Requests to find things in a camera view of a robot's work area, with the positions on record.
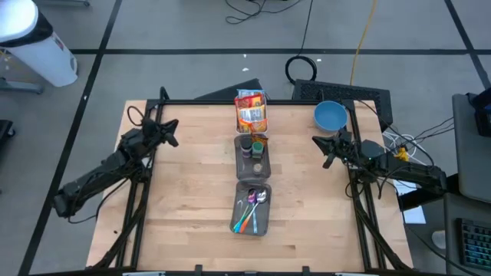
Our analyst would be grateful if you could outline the white plastic bin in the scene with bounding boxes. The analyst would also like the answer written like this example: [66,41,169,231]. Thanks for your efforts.
[233,90,269,136]

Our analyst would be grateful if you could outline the blue bowl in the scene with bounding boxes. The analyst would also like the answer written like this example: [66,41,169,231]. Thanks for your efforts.
[313,100,349,133]

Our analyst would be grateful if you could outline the white paper sheet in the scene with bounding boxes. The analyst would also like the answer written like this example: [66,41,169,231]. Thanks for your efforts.
[393,178,427,225]

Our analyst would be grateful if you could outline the grey transparent plastic bin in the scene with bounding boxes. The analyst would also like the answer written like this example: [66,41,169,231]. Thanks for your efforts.
[229,181,272,237]
[233,133,272,182]

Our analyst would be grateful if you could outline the black perforated panel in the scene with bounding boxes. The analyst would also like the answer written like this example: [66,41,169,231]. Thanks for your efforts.
[292,79,394,133]

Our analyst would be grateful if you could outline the silver spoon light-blue handle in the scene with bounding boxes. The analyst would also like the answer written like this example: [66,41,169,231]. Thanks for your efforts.
[249,188,259,235]

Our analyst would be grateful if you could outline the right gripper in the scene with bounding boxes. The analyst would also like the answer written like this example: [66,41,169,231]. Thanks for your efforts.
[311,129,361,169]

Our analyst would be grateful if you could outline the grey furniture foot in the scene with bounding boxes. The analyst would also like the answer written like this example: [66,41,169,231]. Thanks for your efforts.
[0,77,43,95]

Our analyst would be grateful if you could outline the white computer mouse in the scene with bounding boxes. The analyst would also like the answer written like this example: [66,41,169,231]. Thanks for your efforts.
[431,229,448,250]

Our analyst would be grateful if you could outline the coiled black floor cable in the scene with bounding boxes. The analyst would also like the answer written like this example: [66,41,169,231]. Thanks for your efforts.
[284,0,318,85]

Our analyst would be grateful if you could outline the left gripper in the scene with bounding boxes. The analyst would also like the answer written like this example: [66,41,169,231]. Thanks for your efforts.
[142,118,180,149]

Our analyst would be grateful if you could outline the black box on desk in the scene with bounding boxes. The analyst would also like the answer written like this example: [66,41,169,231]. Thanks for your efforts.
[467,87,491,138]

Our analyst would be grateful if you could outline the white trash can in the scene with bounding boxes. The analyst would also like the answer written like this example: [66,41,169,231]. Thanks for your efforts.
[0,0,78,88]

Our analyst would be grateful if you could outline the backlit computer keyboard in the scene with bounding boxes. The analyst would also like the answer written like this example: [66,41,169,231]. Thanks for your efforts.
[456,218,491,271]

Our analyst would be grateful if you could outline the orange ramen noodle packet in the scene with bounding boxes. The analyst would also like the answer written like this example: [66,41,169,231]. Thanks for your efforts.
[237,117,269,135]

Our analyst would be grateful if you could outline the blue-grey food packet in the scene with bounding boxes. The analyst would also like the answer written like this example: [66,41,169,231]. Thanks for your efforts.
[236,88,266,99]

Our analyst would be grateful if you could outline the yellow floor cable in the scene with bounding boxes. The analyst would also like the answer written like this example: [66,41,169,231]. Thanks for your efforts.
[349,0,379,86]

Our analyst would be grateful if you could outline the tangled black floor cable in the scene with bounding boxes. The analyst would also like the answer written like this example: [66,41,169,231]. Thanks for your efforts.
[224,0,304,25]

